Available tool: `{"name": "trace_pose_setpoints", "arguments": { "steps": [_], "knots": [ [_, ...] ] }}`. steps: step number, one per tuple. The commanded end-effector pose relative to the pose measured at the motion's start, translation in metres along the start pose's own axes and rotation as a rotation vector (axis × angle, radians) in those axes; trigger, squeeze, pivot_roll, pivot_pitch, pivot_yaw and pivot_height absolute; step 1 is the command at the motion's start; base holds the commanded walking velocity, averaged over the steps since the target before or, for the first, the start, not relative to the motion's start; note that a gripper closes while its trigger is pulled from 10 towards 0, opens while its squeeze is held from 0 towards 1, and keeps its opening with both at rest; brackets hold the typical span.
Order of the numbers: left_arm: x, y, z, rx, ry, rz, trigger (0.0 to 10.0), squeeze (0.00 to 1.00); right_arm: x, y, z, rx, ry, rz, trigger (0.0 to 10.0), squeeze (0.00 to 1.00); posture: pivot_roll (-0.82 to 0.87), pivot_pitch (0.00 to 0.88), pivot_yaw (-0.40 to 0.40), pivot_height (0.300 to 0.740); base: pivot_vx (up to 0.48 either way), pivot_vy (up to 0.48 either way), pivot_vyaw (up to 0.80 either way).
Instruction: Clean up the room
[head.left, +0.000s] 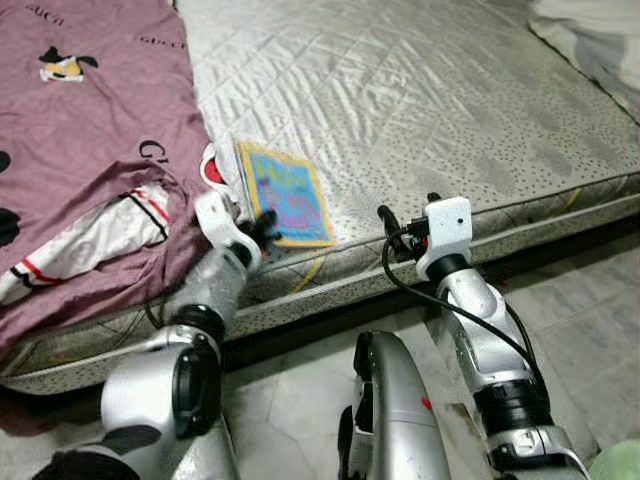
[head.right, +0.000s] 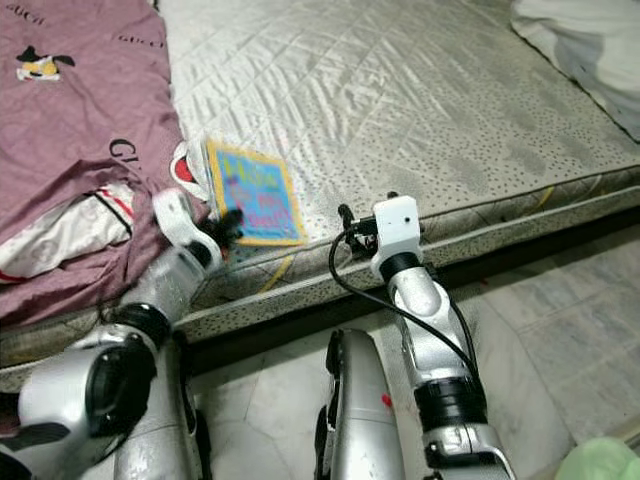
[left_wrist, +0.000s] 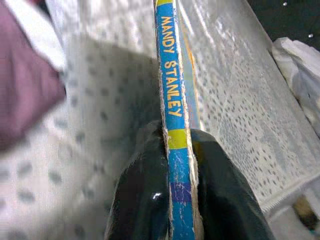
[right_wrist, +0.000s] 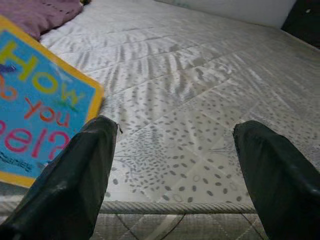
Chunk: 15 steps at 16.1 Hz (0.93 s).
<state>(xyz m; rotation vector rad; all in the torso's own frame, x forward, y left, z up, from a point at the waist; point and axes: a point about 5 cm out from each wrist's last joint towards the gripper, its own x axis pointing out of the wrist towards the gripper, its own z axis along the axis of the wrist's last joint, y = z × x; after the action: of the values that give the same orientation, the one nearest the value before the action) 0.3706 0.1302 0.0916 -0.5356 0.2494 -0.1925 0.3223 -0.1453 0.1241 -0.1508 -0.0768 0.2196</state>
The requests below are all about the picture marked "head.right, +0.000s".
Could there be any colourful children's book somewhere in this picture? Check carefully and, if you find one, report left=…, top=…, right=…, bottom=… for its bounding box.
left=204, top=137, right=307, bottom=248

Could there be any white pillow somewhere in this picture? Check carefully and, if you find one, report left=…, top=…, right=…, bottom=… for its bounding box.
left=509, top=0, right=640, bottom=142

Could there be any white quilted mattress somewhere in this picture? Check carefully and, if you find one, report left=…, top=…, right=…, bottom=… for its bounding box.
left=0, top=0, right=640, bottom=367

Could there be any purple printed blanket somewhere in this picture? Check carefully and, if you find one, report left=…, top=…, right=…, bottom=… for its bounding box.
left=0, top=0, right=212, bottom=332

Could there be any silver robot right leg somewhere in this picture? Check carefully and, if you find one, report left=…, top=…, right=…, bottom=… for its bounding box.
left=312, top=328, right=412, bottom=480

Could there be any silver robot leg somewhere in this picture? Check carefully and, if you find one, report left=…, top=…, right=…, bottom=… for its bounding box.
left=312, top=328, right=412, bottom=480
left=110, top=400, right=212, bottom=480

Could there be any silver robot left leg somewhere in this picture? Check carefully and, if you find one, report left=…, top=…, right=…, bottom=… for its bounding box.
left=110, top=400, right=212, bottom=480

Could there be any light green plastic bag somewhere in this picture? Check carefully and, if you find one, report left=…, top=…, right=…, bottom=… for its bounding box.
left=554, top=434, right=640, bottom=480

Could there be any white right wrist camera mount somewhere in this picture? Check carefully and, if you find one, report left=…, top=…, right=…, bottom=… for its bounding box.
left=371, top=194, right=422, bottom=264

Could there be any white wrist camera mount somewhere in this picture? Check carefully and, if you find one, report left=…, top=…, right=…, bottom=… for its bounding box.
left=152, top=189, right=222, bottom=267
left=371, top=194, right=422, bottom=264

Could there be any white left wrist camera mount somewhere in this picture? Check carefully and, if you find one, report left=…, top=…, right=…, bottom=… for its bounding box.
left=152, top=189, right=222, bottom=267

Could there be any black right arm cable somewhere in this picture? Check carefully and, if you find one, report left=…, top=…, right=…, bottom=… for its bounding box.
left=327, top=231, right=487, bottom=387

